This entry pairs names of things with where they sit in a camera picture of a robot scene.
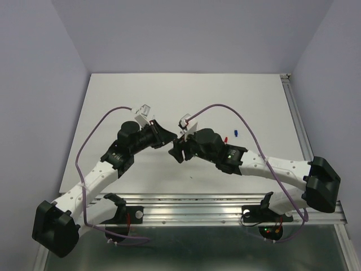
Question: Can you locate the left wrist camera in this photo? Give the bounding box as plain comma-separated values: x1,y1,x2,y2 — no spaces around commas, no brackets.
131,104,151,127

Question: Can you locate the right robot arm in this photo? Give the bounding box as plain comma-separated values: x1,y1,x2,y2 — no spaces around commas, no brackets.
169,128,341,220

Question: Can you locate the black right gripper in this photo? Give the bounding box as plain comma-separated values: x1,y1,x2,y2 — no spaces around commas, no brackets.
166,128,217,164

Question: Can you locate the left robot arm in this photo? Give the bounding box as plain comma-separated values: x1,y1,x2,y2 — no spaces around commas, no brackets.
32,120,177,257

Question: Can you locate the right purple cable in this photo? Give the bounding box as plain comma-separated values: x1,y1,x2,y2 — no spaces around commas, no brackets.
180,103,309,244

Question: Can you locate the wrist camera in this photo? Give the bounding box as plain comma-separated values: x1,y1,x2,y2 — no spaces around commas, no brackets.
178,113,197,142
131,104,151,127

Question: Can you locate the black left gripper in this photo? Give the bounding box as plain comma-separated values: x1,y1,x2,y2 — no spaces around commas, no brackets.
130,119,177,155

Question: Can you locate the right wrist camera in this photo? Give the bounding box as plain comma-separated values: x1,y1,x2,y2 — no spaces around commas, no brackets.
178,113,197,142

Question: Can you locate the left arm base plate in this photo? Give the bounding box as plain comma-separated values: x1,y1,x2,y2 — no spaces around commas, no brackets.
102,206,144,225

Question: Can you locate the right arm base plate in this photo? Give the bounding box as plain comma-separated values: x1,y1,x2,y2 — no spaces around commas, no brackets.
240,204,293,225

